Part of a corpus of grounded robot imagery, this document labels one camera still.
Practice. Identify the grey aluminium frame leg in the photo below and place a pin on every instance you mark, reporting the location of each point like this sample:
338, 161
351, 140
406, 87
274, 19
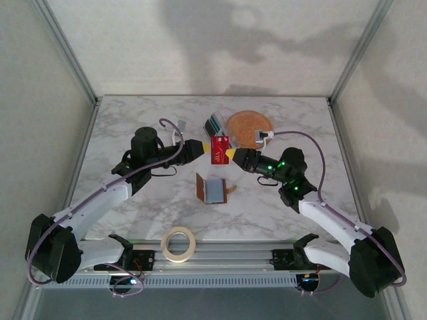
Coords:
398, 306
23, 301

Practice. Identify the orange round plate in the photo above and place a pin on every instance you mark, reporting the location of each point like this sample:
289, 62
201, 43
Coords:
248, 125

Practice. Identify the aluminium frame rail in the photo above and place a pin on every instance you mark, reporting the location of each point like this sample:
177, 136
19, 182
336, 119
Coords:
233, 256

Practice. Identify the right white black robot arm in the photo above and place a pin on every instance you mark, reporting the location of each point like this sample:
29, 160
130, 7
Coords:
333, 216

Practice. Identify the red VIP card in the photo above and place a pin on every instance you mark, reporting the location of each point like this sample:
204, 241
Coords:
218, 156

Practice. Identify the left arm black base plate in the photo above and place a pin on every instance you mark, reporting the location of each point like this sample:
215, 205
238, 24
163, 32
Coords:
146, 260

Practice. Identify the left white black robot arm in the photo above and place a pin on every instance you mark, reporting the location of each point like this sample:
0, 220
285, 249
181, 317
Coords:
96, 203

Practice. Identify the beige masking tape roll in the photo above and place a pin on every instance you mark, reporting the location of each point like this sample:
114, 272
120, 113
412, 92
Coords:
163, 245

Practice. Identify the aluminium frame post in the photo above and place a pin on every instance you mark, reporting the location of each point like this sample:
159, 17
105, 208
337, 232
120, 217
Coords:
358, 53
68, 53

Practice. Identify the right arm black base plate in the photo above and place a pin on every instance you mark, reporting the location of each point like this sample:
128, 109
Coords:
282, 260

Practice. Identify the black plastic card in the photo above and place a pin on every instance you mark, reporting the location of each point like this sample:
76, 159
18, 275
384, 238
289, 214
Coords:
210, 128

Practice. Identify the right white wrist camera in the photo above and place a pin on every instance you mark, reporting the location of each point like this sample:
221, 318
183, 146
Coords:
263, 136

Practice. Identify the aluminium table side rail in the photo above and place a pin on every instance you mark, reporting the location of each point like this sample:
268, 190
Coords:
85, 140
340, 128

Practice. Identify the brown leather card holder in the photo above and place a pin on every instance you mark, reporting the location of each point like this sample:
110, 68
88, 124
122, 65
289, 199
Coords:
215, 190

